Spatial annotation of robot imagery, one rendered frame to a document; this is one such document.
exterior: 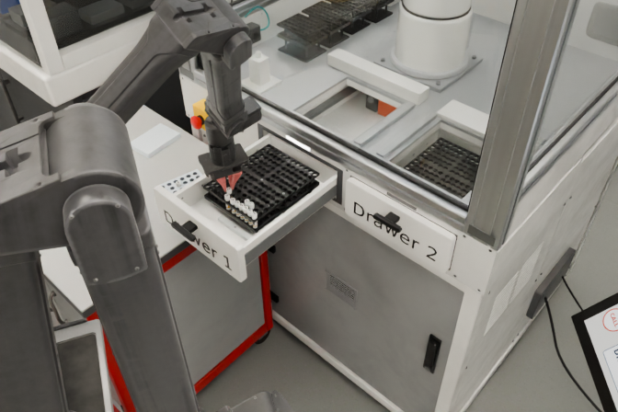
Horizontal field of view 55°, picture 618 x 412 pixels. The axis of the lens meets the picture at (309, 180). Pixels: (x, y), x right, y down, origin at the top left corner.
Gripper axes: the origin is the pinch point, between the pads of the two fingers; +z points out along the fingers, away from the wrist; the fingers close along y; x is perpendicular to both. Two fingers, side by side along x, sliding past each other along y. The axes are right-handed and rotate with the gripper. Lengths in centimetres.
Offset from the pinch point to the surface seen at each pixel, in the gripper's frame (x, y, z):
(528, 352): 31, -90, 93
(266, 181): 0.5, -9.4, 1.9
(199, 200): -6.7, 6.1, 7.9
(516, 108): 40, -41, -36
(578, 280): 14, -129, 95
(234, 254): 19.7, 5.4, 0.1
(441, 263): 37, -36, 7
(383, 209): 20.9, -29.7, 1.4
